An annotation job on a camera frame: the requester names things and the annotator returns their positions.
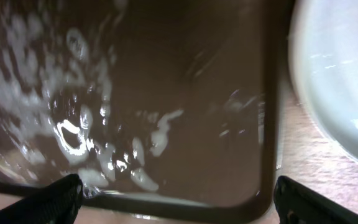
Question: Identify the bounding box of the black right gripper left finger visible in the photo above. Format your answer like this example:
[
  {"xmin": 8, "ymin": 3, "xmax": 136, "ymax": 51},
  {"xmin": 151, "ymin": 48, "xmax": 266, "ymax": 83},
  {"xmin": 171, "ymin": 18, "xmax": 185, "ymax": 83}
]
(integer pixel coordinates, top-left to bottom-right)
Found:
[{"xmin": 0, "ymin": 174, "xmax": 83, "ymax": 224}]

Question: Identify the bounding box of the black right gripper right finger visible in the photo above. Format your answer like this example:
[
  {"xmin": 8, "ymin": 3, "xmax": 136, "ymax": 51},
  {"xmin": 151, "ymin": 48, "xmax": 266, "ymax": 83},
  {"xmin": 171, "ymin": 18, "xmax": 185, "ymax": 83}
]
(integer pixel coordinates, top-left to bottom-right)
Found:
[{"xmin": 273, "ymin": 175, "xmax": 358, "ymax": 224}]

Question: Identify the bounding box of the pale green plate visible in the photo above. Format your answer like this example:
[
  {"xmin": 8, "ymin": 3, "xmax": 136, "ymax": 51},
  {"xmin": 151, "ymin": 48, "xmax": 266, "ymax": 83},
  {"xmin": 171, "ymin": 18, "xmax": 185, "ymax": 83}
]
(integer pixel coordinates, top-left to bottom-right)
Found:
[{"xmin": 288, "ymin": 0, "xmax": 358, "ymax": 161}]

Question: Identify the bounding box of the brown plastic tray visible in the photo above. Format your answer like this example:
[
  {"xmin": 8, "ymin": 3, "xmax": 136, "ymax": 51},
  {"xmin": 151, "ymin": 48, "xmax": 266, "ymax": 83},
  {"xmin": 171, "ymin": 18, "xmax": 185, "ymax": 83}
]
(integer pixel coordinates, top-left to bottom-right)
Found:
[{"xmin": 0, "ymin": 1, "xmax": 292, "ymax": 223}]

